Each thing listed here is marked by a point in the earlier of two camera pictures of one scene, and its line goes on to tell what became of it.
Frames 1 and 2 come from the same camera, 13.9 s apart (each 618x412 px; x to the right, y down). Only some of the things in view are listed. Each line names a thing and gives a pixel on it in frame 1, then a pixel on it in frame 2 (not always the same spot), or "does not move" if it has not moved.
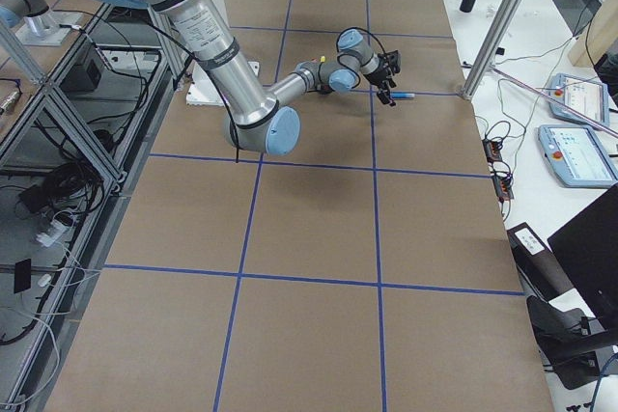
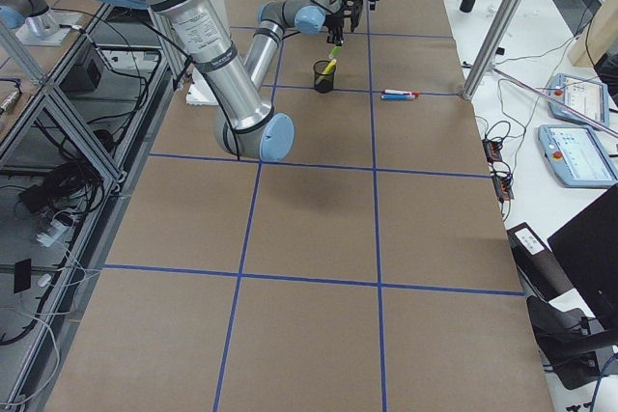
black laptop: [587, 248] does not move
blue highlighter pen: [402, 95] does not move
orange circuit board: [502, 181] does not move
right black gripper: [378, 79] to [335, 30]
